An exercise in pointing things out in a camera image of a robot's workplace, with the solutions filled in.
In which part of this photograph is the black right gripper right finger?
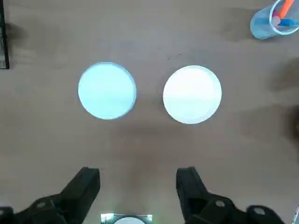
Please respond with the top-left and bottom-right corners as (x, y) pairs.
(176, 166), (287, 224)

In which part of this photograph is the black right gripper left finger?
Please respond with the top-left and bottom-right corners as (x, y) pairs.
(0, 166), (101, 224)

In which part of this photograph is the white IKEA plate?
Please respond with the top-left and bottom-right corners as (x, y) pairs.
(163, 65), (223, 125)

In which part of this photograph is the blue IKEA plate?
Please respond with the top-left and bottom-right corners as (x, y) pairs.
(78, 62), (137, 120)

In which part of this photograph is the light blue plastic cup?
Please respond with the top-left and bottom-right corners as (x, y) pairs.
(250, 0), (299, 40)

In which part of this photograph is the pink marker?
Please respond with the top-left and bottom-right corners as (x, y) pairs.
(271, 14), (281, 30)

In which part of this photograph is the blue marker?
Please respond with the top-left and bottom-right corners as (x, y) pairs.
(278, 19), (297, 27)

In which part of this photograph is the orange marker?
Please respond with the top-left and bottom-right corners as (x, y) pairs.
(277, 0), (296, 19)

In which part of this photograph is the black wire cup rack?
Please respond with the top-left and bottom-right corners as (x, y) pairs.
(0, 0), (10, 70)

